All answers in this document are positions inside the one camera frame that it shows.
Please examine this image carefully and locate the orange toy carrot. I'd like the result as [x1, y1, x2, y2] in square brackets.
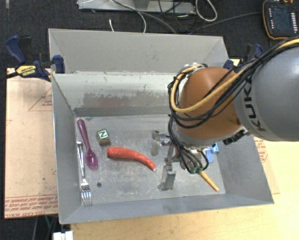
[200, 171, 220, 193]

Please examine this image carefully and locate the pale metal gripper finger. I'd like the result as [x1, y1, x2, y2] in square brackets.
[150, 130, 171, 157]
[159, 164, 177, 192]

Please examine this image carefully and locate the grey metal bin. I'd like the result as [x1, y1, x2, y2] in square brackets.
[48, 28, 275, 225]

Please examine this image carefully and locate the blue plastic thing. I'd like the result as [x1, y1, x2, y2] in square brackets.
[204, 142, 220, 163]

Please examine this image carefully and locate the green letter block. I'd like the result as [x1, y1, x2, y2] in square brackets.
[96, 128, 112, 146]

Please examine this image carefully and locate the purple plastic spoon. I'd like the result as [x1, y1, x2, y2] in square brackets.
[76, 118, 99, 171]

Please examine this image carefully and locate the brown cardboard board, red print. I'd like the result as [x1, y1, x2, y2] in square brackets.
[3, 67, 59, 220]

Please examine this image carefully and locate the red chili pepper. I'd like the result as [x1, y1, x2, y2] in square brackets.
[106, 146, 157, 172]

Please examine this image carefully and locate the silver metal fork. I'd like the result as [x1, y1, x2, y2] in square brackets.
[76, 140, 94, 207]

